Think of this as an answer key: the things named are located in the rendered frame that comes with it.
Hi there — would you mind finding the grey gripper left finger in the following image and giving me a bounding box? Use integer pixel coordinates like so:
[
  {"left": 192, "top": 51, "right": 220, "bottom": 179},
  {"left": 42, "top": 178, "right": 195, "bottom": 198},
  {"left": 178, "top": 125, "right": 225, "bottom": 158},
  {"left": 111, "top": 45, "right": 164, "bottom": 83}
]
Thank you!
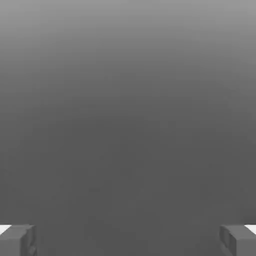
[{"left": 0, "top": 223, "right": 38, "bottom": 256}]

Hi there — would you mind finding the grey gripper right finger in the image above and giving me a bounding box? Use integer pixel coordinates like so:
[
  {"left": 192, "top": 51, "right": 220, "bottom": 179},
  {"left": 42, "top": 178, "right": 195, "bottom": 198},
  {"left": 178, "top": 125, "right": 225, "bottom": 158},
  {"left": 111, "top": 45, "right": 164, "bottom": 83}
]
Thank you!
[{"left": 218, "top": 223, "right": 256, "bottom": 256}]

